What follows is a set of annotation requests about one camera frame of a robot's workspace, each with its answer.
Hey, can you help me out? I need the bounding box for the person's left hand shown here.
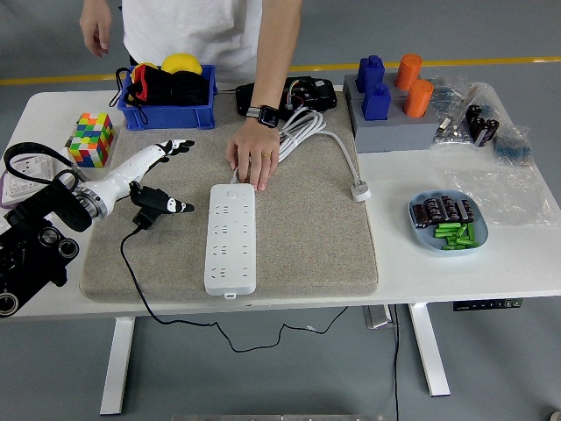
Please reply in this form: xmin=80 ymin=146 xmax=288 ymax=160
xmin=225 ymin=117 xmax=281 ymax=192

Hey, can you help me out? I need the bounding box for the person's right hand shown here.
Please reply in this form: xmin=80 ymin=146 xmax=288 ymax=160
xmin=79 ymin=8 xmax=113 ymax=59

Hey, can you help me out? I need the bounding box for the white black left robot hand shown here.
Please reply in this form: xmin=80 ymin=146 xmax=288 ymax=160
xmin=87 ymin=139 xmax=196 ymax=217

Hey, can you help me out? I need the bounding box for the black plug adapter with cord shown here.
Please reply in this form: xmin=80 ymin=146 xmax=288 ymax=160
xmin=119 ymin=209 xmax=351 ymax=354

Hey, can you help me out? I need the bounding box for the white power strip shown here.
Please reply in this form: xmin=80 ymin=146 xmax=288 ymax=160
xmin=203 ymin=182 xmax=258 ymax=300

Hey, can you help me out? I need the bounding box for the black wrist watch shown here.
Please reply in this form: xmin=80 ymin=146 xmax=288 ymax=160
xmin=245 ymin=103 xmax=280 ymax=129

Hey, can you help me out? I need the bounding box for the multicolour puzzle cube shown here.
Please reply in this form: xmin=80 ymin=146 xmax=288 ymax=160
xmin=67 ymin=111 xmax=117 ymax=169

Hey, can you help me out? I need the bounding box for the blue plastic bin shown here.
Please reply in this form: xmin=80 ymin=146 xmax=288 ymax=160
xmin=118 ymin=64 xmax=219 ymax=132

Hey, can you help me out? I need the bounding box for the black electronic device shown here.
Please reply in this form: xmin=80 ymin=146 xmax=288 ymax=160
xmin=235 ymin=75 xmax=338 ymax=119

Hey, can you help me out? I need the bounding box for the black pouch with red trim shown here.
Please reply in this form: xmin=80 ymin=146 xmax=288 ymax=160
xmin=114 ymin=63 xmax=211 ymax=124

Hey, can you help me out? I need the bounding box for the yellow ball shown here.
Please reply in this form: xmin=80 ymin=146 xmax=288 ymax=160
xmin=160 ymin=53 xmax=203 ymax=75

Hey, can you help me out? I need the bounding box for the grey-brown mat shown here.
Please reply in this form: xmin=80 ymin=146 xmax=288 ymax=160
xmin=78 ymin=86 xmax=380 ymax=303

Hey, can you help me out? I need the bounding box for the blue block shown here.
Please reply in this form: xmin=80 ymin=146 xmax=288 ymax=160
xmin=361 ymin=82 xmax=392 ymax=123
xmin=355 ymin=54 xmax=386 ymax=94

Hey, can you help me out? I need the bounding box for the grey block holder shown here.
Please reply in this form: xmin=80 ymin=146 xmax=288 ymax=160
xmin=342 ymin=73 xmax=441 ymax=153

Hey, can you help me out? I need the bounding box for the orange cylinder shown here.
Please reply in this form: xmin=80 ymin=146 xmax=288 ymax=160
xmin=394 ymin=53 xmax=423 ymax=91
xmin=401 ymin=79 xmax=435 ymax=118

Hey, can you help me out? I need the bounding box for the black cylindrical capacitor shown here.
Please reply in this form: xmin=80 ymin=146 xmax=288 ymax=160
xmin=455 ymin=199 xmax=478 ymax=223
xmin=437 ymin=195 xmax=460 ymax=220
xmin=423 ymin=196 xmax=444 ymax=220
xmin=411 ymin=203 xmax=434 ymax=229

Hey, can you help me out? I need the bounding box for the white table leg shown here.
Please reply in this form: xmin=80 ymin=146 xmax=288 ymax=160
xmin=407 ymin=302 xmax=451 ymax=398
xmin=99 ymin=316 xmax=136 ymax=417

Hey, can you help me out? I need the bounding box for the light blue plate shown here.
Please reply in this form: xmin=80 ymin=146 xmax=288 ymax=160
xmin=408 ymin=189 xmax=490 ymax=256

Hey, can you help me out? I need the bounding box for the clear bag of silver parts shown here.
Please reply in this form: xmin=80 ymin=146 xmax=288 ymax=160
xmin=431 ymin=111 xmax=477 ymax=146

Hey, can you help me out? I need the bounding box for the clear bag of blue parts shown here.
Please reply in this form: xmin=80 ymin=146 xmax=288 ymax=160
xmin=431 ymin=74 xmax=470 ymax=111
xmin=490 ymin=125 xmax=535 ymax=167

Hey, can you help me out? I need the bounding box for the clear bag of black capacitors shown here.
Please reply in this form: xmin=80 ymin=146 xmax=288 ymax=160
xmin=459 ymin=82 xmax=505 ymax=148

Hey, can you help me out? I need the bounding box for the empty clear plastic bag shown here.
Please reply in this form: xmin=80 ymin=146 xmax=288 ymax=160
xmin=442 ymin=166 xmax=561 ymax=227

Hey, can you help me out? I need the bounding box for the black table control panel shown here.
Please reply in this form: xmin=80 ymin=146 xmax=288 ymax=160
xmin=452 ymin=297 xmax=525 ymax=312

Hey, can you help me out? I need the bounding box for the white power cord with plug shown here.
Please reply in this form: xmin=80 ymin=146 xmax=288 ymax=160
xmin=230 ymin=107 xmax=373 ymax=203

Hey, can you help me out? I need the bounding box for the silver metal bracket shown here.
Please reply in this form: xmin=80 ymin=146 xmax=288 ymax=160
xmin=362 ymin=304 xmax=398 ymax=330

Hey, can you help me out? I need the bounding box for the black hanging cable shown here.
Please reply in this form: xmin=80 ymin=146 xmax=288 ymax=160
xmin=392 ymin=304 xmax=402 ymax=421

